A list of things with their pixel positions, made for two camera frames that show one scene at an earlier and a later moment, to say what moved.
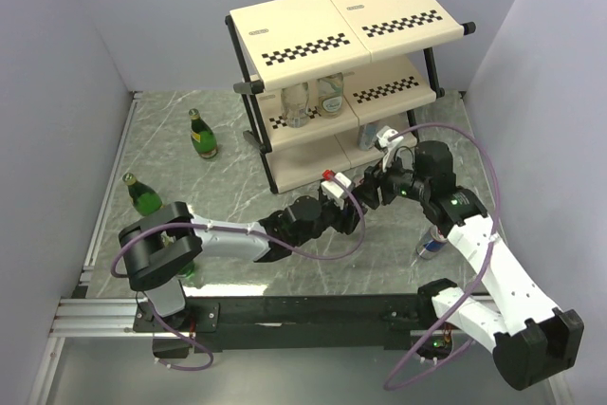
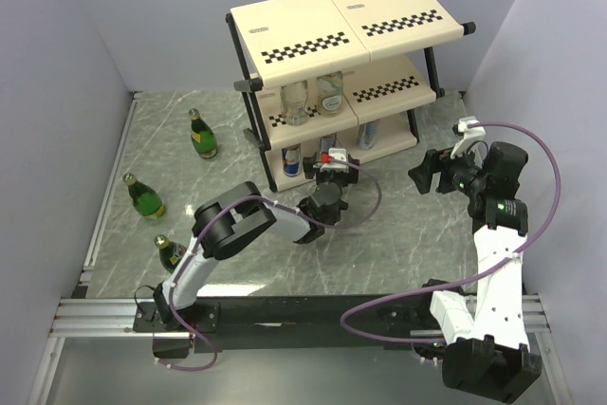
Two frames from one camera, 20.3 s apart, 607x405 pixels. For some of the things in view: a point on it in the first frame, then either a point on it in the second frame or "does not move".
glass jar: [295, 104] does not move
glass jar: [330, 95] does not move
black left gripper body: [333, 215] → [313, 173]
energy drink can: [431, 244] → [291, 160]
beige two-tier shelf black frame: [324, 71] does not move
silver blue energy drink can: [367, 135] does not move
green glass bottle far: [203, 137] does not move
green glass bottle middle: [146, 202] does not move
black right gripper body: [394, 180] → [459, 174]
